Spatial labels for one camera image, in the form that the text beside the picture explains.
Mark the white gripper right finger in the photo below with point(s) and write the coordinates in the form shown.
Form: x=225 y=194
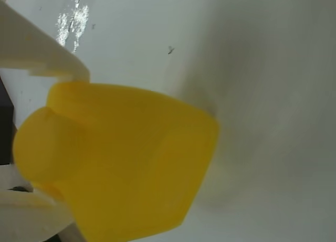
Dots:
x=39 y=50

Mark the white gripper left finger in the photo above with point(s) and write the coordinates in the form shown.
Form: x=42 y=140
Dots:
x=23 y=215

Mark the yellow plastic cube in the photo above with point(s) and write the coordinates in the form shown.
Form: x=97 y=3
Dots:
x=126 y=152

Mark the dark brown open box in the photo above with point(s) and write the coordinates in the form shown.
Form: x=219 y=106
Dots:
x=5 y=131

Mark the clear tape strip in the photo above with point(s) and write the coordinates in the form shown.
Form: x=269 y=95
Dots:
x=76 y=19

